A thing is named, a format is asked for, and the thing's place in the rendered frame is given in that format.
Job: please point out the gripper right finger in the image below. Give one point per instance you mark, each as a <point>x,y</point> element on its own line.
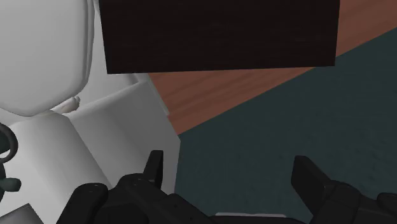
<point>335,201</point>

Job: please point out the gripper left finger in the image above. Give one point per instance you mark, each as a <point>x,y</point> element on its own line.
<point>136,198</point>

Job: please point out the grey flat box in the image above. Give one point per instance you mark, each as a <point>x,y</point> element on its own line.
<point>18,216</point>

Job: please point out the dark grey curved object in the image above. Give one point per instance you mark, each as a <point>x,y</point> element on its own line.
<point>12,184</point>

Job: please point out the white toilet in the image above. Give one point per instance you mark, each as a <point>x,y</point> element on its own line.
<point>46,62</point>

